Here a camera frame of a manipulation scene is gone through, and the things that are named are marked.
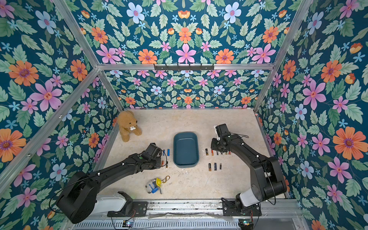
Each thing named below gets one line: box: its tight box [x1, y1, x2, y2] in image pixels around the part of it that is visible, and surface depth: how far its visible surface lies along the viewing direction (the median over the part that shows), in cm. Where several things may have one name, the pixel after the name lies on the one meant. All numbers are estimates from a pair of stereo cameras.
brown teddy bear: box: [116, 110, 143, 143], surface depth 92 cm
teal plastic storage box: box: [172, 132, 200, 168], surface depth 97 cm
